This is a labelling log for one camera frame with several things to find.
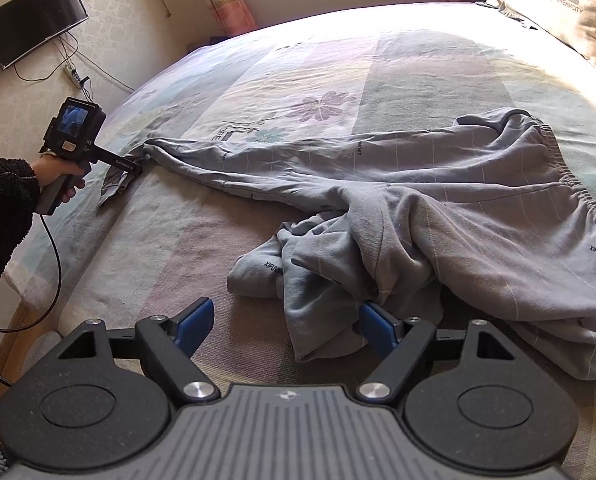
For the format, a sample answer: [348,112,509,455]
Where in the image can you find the grey pyjama trousers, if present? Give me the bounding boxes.
[105,108,596,380]

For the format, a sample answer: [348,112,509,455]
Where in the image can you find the person left hand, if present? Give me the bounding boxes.
[30,154,85,203]

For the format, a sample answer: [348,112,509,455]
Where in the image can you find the white power strip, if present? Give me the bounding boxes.
[64,64,83,89]

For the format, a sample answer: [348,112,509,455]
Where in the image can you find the black wall television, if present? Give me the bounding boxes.
[0,0,89,70]

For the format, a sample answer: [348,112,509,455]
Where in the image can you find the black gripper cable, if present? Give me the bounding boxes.
[0,211,65,388]

